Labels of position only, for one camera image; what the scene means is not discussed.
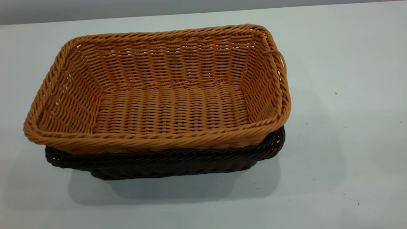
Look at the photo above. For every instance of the orange woven wicker basket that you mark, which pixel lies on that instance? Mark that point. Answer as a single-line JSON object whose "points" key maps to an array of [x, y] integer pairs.
{"points": [[171, 108]]}

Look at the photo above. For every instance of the black woven wicker basket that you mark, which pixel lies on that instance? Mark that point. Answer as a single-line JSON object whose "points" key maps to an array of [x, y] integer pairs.
{"points": [[159, 165]]}

